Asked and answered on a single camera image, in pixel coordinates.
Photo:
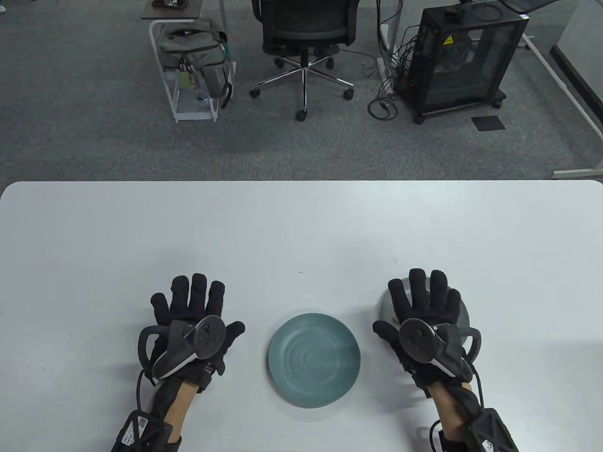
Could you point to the person's left hand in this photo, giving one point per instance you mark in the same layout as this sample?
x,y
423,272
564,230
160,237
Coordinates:
x,y
188,301

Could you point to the person's right hand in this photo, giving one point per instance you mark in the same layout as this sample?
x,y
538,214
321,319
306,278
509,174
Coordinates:
x,y
424,301

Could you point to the grey plate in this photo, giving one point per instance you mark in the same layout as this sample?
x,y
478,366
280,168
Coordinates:
x,y
465,314

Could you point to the teal plate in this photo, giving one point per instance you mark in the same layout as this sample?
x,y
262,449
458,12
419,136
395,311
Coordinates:
x,y
314,360

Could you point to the black left forearm tracker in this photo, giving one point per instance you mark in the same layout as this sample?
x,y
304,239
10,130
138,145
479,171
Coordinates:
x,y
141,431

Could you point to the person's right forearm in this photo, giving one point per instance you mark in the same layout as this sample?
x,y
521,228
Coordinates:
x,y
447,409

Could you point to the black right forearm tracker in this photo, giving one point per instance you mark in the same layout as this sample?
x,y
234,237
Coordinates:
x,y
492,431

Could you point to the white left hand controller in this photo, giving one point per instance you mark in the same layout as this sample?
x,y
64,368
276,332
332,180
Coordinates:
x,y
207,334

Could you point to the black floor mat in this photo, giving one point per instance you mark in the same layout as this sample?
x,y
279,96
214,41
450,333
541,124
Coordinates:
x,y
488,123

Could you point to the black wheeled cabinet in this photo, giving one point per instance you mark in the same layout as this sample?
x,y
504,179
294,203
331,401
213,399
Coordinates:
x,y
466,70

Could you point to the white power strip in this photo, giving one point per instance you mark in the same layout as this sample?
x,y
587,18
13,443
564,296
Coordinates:
x,y
382,68

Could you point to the grey backpack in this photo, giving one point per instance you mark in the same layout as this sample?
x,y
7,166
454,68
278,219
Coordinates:
x,y
188,47

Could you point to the grey desk leg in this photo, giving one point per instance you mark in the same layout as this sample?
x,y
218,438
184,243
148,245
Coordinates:
x,y
395,19

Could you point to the small dark device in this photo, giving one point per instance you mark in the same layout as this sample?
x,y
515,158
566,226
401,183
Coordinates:
x,y
169,4

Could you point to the black office chair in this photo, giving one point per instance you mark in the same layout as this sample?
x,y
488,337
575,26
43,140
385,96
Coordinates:
x,y
306,23

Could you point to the white partition panel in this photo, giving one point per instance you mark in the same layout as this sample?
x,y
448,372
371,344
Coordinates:
x,y
584,28

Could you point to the white desk frame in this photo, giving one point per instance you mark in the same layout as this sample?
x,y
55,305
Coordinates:
x,y
577,173

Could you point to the white frame side table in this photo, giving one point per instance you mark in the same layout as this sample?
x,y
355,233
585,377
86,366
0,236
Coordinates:
x,y
169,12

